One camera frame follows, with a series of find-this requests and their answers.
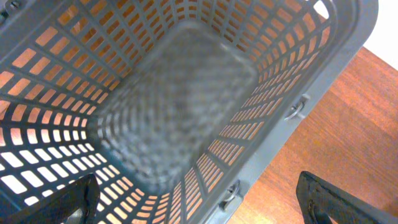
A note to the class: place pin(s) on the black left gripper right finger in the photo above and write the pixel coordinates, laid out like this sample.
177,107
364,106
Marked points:
322,202

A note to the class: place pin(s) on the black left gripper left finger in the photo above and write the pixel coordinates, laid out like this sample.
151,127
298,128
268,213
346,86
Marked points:
71,199

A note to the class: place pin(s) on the grey plastic mesh basket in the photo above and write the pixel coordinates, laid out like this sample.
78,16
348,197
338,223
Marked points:
174,108

